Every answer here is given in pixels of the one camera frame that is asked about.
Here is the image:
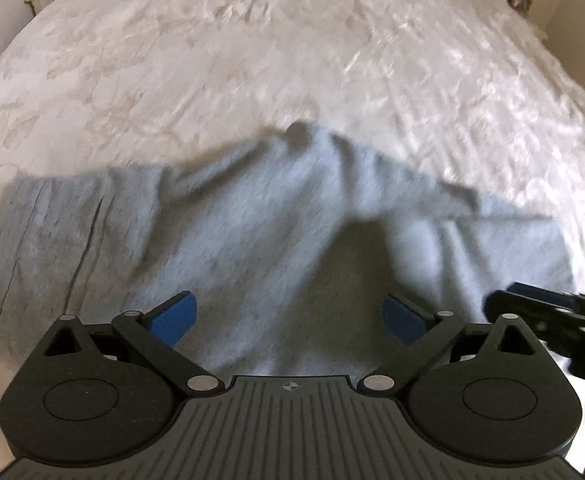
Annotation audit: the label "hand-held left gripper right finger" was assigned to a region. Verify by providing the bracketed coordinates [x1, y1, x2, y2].
[357, 292, 547, 397]

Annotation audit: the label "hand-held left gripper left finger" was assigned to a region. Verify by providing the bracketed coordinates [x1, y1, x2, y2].
[41, 291, 224, 397]

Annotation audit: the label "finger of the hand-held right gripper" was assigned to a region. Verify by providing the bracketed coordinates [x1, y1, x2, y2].
[481, 289, 579, 343]
[503, 282, 585, 312]

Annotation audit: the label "grey pants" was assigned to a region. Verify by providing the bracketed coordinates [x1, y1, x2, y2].
[0, 119, 577, 380]

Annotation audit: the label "bed with white bedspread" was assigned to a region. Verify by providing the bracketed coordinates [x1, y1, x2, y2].
[0, 0, 585, 463]

